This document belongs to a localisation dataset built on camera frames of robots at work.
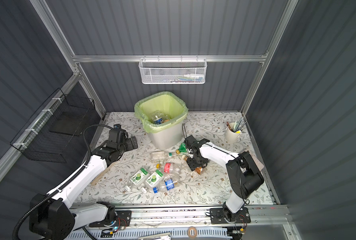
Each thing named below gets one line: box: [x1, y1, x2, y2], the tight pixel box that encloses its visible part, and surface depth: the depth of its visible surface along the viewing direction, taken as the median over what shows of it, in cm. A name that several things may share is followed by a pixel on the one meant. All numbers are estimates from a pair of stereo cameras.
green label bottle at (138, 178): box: [125, 165, 151, 193], surface depth 85 cm
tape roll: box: [187, 226, 198, 239], surface depth 72 cm
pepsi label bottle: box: [151, 110, 171, 125], surface depth 96 cm
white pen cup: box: [225, 122, 243, 143], surface depth 99 cm
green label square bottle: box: [145, 169, 164, 188], surface depth 84 cm
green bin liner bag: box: [134, 91, 189, 134], surface depth 91 cm
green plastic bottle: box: [175, 142, 188, 155], surface depth 99 cm
